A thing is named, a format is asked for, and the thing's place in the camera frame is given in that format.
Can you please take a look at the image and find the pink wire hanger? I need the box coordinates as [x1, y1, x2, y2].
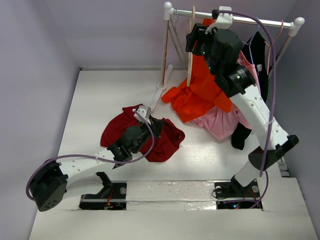
[264, 19, 285, 76]

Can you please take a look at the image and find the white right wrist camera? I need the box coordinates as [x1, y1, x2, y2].
[205, 6, 233, 34]

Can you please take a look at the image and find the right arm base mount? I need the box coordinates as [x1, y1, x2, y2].
[211, 176, 263, 210]

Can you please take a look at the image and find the dark red t shirt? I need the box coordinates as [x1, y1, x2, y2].
[100, 105, 185, 163]

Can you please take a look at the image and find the pink t shirt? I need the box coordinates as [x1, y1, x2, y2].
[191, 56, 260, 141]

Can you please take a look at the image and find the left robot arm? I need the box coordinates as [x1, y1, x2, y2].
[26, 118, 165, 212]

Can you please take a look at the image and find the orange t shirt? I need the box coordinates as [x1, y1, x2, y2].
[161, 18, 233, 123]

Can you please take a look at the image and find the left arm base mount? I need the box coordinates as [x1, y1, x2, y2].
[79, 172, 127, 211]

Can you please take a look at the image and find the beige wooden hanger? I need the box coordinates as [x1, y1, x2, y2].
[186, 5, 196, 87]

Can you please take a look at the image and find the blue wire hanger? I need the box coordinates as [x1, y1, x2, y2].
[246, 24, 260, 65]

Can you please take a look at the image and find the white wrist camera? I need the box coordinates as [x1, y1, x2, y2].
[132, 104, 151, 125]
[205, 6, 233, 34]

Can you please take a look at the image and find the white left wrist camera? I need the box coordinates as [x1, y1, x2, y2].
[132, 104, 151, 125]

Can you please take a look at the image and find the white clothes rack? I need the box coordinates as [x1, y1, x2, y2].
[149, 1, 305, 113]

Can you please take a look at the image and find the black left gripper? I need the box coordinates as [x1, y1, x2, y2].
[131, 116, 164, 154]

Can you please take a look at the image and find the grey plastic hanger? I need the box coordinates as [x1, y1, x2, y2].
[168, 18, 187, 69]

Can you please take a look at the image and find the black t shirt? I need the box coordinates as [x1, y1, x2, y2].
[231, 32, 269, 150]

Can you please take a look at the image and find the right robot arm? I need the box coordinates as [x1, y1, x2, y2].
[185, 23, 299, 196]

